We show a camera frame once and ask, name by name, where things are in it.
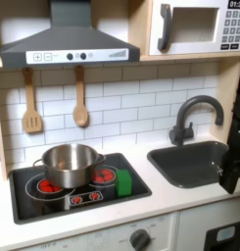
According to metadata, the wooden slotted spatula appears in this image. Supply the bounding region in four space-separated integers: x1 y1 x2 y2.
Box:
21 67 44 134

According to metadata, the steel pot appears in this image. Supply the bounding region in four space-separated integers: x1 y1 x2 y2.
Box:
32 143 107 190

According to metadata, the grey range hood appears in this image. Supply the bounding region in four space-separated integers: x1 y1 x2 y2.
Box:
0 0 141 70

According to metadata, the dark grey sink basin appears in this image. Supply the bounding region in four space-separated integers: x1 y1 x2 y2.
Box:
146 140 230 190

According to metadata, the green block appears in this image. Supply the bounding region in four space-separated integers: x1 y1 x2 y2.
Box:
115 169 133 198

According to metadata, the white toy microwave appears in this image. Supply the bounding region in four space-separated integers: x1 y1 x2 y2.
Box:
148 0 240 56

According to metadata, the wooden spoon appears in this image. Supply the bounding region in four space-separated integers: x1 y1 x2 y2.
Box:
72 65 90 128

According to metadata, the dark grey curved tap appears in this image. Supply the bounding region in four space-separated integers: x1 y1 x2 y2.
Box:
168 94 225 147

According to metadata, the grey oven knob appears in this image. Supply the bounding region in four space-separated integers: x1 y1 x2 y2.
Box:
128 228 152 251

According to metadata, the black toy stove top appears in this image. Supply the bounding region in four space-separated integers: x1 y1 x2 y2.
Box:
8 152 153 226

